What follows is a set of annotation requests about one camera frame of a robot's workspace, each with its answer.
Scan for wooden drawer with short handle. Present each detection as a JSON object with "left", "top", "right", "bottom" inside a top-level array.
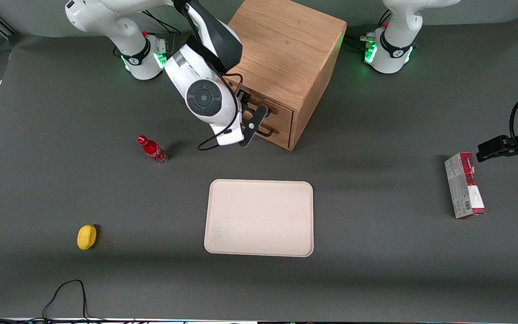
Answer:
[{"left": 255, "top": 118, "right": 294, "bottom": 151}]

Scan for wooden drawer cabinet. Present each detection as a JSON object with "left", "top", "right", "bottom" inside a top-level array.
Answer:
[{"left": 223, "top": 0, "right": 348, "bottom": 152}]

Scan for red soda bottle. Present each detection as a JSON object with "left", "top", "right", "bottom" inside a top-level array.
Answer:
[{"left": 137, "top": 135, "right": 169, "bottom": 165}]

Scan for black looped table cable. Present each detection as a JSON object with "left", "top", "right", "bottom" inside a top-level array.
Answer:
[{"left": 42, "top": 279, "right": 89, "bottom": 321}]

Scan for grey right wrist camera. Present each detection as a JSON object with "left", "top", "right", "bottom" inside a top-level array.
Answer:
[{"left": 239, "top": 104, "right": 269, "bottom": 148}]

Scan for yellow lemon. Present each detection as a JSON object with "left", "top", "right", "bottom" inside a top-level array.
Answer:
[{"left": 77, "top": 225, "right": 98, "bottom": 251}]

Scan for black base cables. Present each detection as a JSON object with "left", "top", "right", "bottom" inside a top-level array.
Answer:
[
  {"left": 142, "top": 9, "right": 182, "bottom": 36},
  {"left": 344, "top": 9, "right": 392, "bottom": 50}
]

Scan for black left base cables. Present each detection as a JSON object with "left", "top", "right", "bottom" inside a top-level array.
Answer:
[{"left": 344, "top": 9, "right": 392, "bottom": 50}]

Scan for beige plastic tray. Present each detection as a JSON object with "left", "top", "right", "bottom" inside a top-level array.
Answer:
[{"left": 204, "top": 179, "right": 314, "bottom": 258}]

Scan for short black drawer handle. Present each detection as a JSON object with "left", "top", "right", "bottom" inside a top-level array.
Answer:
[{"left": 255, "top": 122, "right": 281, "bottom": 137}]

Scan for long black drawer handle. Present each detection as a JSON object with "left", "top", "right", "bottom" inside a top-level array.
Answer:
[{"left": 250, "top": 102, "right": 280, "bottom": 118}]

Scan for wooden drawer with long handle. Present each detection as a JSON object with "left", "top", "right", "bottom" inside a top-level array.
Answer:
[{"left": 228, "top": 76, "right": 295, "bottom": 132}]

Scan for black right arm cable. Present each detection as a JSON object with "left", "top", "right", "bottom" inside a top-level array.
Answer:
[{"left": 182, "top": 0, "right": 244, "bottom": 151}]

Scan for red and grey carton box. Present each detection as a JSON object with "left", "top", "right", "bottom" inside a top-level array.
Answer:
[{"left": 444, "top": 152, "right": 487, "bottom": 220}]

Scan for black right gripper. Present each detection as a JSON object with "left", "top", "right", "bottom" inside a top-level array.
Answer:
[{"left": 236, "top": 89, "right": 260, "bottom": 119}]

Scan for black right base cables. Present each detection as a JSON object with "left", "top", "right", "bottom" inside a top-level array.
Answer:
[{"left": 142, "top": 9, "right": 182, "bottom": 36}]

